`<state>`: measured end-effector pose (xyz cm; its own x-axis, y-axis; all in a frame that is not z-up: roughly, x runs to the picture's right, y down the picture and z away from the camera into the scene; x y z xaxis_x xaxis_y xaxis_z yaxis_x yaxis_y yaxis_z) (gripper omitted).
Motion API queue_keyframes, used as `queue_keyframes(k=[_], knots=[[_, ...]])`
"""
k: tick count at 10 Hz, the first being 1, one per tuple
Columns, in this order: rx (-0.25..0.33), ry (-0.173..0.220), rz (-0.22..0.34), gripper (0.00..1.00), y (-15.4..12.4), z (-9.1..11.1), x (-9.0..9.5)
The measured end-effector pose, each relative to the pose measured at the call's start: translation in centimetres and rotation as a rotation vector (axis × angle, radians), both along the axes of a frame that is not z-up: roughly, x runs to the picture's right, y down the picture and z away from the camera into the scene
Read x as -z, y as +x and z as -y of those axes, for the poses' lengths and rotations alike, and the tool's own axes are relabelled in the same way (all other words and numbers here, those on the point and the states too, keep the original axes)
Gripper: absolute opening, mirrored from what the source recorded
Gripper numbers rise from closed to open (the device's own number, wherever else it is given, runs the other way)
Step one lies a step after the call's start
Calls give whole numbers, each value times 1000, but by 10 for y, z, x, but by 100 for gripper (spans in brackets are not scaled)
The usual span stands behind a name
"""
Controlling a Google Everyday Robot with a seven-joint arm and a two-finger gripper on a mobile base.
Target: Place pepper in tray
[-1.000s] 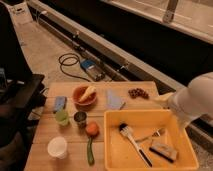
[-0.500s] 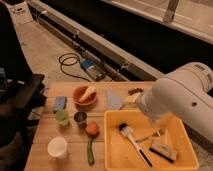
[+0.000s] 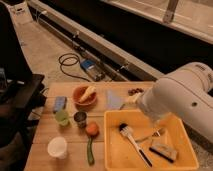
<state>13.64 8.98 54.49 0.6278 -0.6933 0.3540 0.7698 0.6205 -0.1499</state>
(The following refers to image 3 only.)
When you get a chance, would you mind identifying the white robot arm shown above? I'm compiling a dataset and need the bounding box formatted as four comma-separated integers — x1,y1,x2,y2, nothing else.
125,62,213,143

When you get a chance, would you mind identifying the yellow plastic tray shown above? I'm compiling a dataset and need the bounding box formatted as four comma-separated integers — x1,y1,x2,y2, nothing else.
104,110,199,171

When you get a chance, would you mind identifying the blue grey cloth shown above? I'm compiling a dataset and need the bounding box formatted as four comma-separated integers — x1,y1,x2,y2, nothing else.
106,90,124,110

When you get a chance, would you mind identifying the yellow banana in bowl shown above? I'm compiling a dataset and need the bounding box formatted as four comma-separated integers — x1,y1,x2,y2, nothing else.
79,86,96,103

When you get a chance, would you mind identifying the blue and grey power box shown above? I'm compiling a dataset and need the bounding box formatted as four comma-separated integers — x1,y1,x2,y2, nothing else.
80,59,105,81

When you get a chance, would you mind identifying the bunch of dark grapes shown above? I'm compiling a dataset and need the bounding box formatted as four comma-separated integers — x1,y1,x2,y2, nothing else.
128,88,144,96

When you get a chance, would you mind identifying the orange bowl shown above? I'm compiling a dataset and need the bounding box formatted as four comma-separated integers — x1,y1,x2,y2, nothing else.
73,86,97,106

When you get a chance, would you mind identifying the small metal cup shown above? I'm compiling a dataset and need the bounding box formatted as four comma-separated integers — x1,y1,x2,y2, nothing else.
74,111,87,128

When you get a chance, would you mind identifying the blue sponge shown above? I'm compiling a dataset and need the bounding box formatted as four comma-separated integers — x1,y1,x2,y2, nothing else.
53,96,67,113

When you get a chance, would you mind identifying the green plastic cup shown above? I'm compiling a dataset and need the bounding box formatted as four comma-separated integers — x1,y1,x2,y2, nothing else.
55,110,69,126

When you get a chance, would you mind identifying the metal fork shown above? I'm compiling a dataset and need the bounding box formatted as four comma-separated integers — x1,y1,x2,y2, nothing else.
136,128,166,143

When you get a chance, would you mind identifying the white paper cup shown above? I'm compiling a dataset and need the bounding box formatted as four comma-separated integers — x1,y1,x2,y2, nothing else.
47,137,67,159

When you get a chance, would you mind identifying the black chair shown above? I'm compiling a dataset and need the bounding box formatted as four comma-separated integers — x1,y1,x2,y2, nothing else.
0,2,46,171

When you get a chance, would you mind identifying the black and tan scrubber block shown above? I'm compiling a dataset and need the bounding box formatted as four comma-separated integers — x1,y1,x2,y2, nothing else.
149,140,178,163

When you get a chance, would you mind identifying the black handled dish brush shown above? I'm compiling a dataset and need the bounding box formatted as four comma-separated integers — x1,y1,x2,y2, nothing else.
119,123,153,167

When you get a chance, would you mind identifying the black coiled cable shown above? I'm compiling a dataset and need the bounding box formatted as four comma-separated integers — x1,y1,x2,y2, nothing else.
58,52,92,83

